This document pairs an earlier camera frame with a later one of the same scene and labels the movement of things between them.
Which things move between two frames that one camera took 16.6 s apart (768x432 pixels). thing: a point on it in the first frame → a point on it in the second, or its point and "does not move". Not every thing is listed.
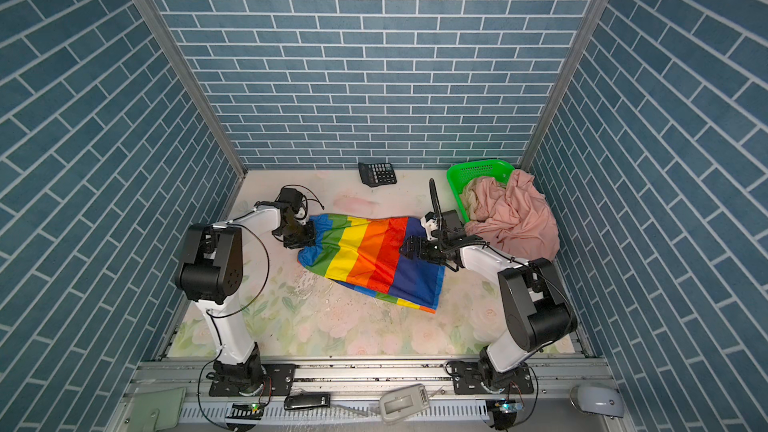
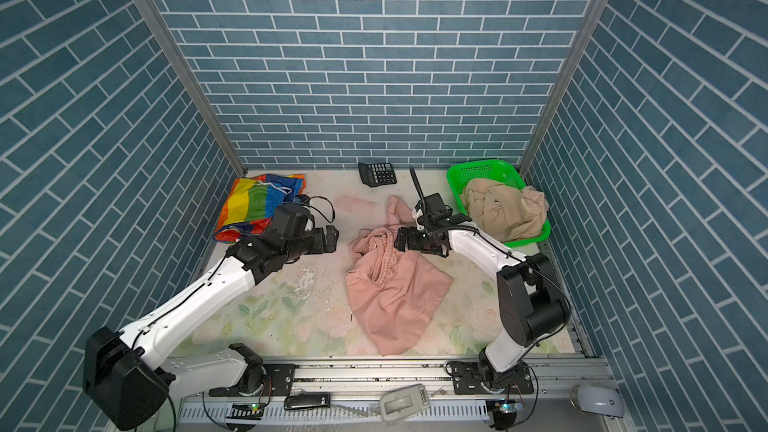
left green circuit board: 246,410 does not move
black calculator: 376,174 does not move
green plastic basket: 460,174 does not move
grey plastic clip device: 399,403 does not move
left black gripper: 308,239 → 322,246
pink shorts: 516,217 → 391,293
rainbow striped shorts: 366,254 → 248,203
